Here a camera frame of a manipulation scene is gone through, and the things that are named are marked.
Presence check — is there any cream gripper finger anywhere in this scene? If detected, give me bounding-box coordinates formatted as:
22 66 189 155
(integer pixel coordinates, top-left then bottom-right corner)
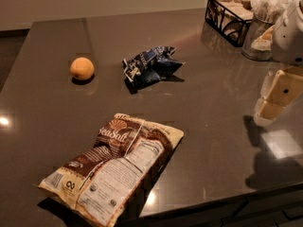
254 98 285 127

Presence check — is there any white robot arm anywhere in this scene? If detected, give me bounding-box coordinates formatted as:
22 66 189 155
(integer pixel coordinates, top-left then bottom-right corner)
254 0 303 127

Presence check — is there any crumpled blue chip bag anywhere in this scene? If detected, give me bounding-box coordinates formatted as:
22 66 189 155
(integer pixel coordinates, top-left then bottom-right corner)
122 45 184 89

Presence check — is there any brown sea salt chip bag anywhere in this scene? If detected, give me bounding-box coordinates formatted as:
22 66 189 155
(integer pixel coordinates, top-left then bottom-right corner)
39 113 184 227

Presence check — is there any metal cup with packets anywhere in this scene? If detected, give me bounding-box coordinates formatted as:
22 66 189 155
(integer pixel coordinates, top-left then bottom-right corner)
241 0 292 61

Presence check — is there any orange fruit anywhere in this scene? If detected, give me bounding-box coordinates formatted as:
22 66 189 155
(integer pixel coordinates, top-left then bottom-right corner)
70 58 95 80

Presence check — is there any black wire napkin holder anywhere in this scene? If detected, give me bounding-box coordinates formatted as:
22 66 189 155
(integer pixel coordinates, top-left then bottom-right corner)
205 0 253 47

